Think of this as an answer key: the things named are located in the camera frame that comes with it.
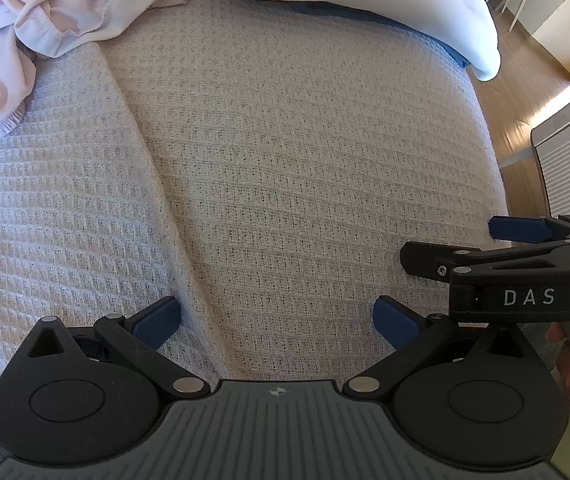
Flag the blue fleece pants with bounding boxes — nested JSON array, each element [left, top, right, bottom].
[[285, 1, 472, 71]]

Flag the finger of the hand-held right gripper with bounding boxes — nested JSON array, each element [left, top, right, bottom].
[[490, 214, 570, 243], [399, 239, 570, 285]]

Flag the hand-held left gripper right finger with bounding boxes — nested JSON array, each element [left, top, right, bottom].
[[342, 296, 533, 401]]

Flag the pink garment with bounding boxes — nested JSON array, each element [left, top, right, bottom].
[[0, 0, 186, 144]]

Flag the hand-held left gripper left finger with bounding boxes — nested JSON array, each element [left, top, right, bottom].
[[25, 296, 211, 401]]

